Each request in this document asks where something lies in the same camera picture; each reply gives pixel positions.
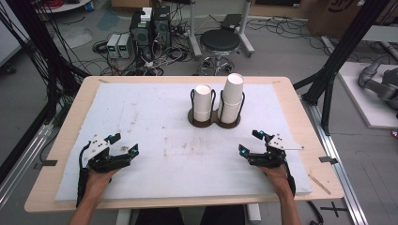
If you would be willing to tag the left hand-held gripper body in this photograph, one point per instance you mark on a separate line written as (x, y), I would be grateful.
(97, 149)

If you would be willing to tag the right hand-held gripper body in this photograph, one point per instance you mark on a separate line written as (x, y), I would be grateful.
(269, 157)

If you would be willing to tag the stack of white paper cups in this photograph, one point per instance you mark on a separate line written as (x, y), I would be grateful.
(231, 97)
(202, 103)

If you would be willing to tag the dark brown double cup holder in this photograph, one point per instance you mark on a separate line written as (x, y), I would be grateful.
(205, 124)

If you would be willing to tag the person's right hand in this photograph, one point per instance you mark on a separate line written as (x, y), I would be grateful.
(275, 179)

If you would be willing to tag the person's left hand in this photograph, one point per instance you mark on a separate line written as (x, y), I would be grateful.
(100, 182)

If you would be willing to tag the light wooden table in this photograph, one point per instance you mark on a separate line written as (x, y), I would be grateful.
(297, 125)

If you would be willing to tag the black tape piece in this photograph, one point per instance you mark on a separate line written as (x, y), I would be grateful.
(328, 160)
(47, 163)

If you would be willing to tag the thin wooden stick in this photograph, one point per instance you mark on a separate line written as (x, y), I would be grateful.
(319, 184)

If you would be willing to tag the person's black pants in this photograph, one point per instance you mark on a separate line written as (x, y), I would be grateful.
(162, 217)

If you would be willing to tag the grey power supply unit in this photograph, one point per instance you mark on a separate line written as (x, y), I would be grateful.
(112, 45)
(125, 46)

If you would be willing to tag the black round stool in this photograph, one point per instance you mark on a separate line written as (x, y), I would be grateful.
(220, 40)

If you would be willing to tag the black computer tower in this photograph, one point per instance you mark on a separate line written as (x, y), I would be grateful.
(140, 37)
(162, 26)

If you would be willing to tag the white board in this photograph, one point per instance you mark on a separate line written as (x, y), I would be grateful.
(369, 112)

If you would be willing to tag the flat black device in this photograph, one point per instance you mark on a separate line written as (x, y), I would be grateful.
(231, 21)

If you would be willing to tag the white metal stand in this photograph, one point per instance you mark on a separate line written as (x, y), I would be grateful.
(194, 34)

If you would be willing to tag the small white box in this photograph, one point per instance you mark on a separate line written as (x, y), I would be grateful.
(146, 14)

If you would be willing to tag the cardboard box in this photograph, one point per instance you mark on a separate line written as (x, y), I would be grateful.
(344, 15)

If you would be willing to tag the aluminium rail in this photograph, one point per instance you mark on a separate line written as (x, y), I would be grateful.
(22, 168)
(341, 175)

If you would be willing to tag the black metal frame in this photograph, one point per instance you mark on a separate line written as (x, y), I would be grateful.
(344, 47)
(40, 56)

